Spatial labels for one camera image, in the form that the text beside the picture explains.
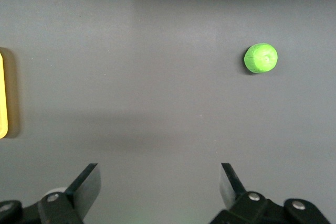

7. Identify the green apple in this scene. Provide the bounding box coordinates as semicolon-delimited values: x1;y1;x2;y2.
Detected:
243;43;278;74

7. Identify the yellow plastic tray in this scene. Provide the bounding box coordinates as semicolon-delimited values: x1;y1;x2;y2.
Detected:
0;52;9;140

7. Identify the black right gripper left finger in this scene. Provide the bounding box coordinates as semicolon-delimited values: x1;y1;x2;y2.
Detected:
38;163;102;224

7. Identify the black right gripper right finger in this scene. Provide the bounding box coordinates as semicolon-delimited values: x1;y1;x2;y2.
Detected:
209;163;274;224

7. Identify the dark grey table mat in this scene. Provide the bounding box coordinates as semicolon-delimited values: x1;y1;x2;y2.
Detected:
0;0;336;224

